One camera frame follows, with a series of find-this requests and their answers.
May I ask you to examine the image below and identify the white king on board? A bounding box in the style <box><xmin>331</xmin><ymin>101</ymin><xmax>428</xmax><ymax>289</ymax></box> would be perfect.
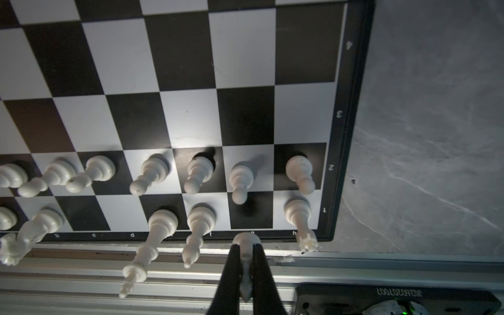
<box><xmin>119</xmin><ymin>209</ymin><xmax>179</xmax><ymax>299</ymax></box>

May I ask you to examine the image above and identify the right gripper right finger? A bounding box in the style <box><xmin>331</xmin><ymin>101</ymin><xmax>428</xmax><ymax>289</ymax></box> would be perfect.
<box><xmin>251</xmin><ymin>244</ymin><xmax>287</xmax><ymax>315</ymax></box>

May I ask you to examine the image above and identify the white bishop on board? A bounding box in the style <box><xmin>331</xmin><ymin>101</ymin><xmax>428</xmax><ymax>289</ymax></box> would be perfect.
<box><xmin>182</xmin><ymin>204</ymin><xmax>217</xmax><ymax>269</ymax></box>

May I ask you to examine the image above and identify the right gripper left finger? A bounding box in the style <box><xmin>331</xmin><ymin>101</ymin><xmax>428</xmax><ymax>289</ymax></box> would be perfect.
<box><xmin>206</xmin><ymin>244</ymin><xmax>242</xmax><ymax>315</ymax></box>

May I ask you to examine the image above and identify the white chess knight piece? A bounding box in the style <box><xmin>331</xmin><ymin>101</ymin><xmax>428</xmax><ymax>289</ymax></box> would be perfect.
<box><xmin>232</xmin><ymin>232</ymin><xmax>261</xmax><ymax>302</ymax></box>

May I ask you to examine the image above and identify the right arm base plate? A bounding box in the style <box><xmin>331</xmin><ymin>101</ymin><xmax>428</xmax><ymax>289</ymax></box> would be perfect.
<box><xmin>291</xmin><ymin>283</ymin><xmax>502</xmax><ymax>314</ymax></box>

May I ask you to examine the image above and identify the black white chess board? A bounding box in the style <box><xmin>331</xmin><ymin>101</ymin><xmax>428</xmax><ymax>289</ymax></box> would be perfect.
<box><xmin>1</xmin><ymin>1</ymin><xmax>375</xmax><ymax>243</ymax></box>

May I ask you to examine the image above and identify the white rook on board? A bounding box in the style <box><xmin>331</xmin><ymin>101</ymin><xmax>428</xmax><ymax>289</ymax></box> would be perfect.
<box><xmin>284</xmin><ymin>199</ymin><xmax>320</xmax><ymax>252</ymax></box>

